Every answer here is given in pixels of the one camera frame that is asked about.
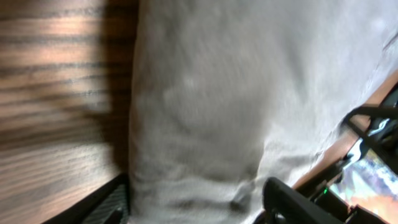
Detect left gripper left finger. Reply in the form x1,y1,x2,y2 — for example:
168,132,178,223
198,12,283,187
44,174,130,224

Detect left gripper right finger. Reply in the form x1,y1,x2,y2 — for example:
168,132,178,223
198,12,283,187
253,177,342,224

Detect grey shorts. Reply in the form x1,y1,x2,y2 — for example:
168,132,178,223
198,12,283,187
130,0,397,223

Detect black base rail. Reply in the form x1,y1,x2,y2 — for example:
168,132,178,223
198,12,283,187
297,86,397,223

